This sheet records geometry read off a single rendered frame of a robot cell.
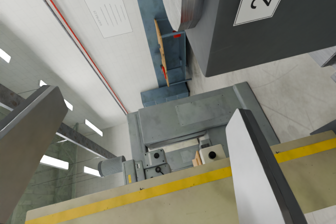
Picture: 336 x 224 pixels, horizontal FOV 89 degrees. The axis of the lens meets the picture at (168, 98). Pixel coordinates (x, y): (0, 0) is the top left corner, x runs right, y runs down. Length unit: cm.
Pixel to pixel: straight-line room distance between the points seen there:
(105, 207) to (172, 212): 45
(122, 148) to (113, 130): 120
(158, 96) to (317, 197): 611
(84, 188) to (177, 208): 867
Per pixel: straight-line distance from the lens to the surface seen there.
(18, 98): 388
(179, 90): 706
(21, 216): 772
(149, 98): 703
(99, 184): 953
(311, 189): 154
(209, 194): 133
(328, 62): 31
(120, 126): 990
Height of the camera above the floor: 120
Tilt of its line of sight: 2 degrees down
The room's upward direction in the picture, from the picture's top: 104 degrees counter-clockwise
